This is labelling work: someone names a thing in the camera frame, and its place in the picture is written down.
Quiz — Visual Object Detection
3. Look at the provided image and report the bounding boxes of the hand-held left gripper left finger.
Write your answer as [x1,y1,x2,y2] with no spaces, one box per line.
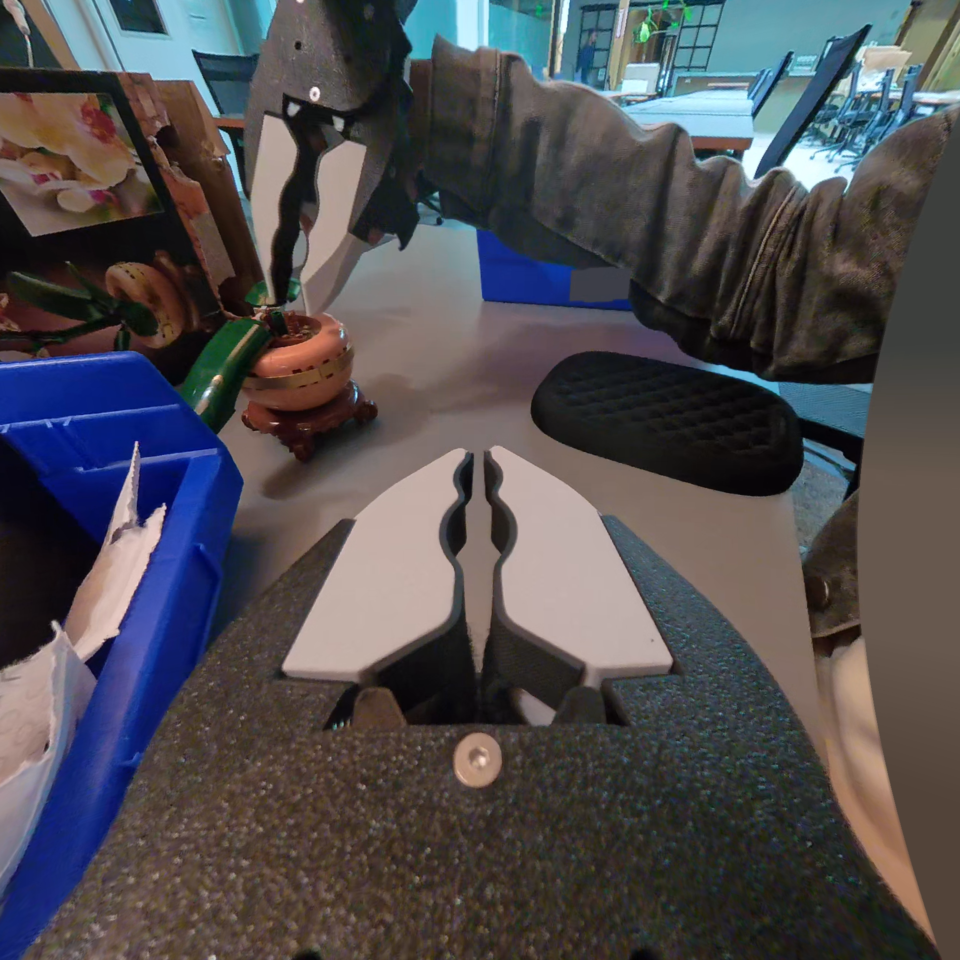
[281,447,475,685]

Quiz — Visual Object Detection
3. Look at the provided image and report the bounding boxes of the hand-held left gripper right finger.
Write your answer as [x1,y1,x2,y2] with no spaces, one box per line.
[483,446,675,690]

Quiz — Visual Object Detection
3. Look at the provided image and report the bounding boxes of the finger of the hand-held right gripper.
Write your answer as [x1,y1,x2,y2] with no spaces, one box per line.
[300,138,369,315]
[253,111,303,297]

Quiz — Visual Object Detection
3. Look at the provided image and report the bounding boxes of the lego flower pot model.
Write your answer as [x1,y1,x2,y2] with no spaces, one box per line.
[240,311,380,464]

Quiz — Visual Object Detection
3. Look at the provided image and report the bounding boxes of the plain white paper bag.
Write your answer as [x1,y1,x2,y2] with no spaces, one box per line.
[63,441,168,663]

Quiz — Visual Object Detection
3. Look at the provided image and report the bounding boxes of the circle print white paper bag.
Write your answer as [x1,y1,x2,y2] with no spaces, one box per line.
[0,621,99,890]

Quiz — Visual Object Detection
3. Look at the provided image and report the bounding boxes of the person's right forearm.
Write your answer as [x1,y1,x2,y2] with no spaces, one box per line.
[408,33,942,384]

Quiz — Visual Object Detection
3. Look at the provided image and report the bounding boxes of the orchid print lego box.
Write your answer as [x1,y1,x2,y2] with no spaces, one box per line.
[0,67,265,387]

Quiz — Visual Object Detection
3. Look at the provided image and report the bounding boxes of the black chair armrest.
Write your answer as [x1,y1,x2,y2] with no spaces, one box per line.
[530,351,804,496]

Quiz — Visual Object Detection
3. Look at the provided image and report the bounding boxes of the person's grey denim jacket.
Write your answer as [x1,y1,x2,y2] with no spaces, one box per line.
[801,491,864,639]

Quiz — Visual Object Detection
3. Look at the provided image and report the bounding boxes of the person's beige trousers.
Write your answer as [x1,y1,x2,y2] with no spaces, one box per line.
[813,633,927,931]

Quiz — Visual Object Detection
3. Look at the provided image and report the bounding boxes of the green potted plant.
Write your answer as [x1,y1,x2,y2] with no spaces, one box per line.
[633,0,710,46]

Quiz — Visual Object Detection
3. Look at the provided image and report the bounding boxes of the wooden edge office table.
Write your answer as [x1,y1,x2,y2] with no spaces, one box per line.
[618,90,755,162]

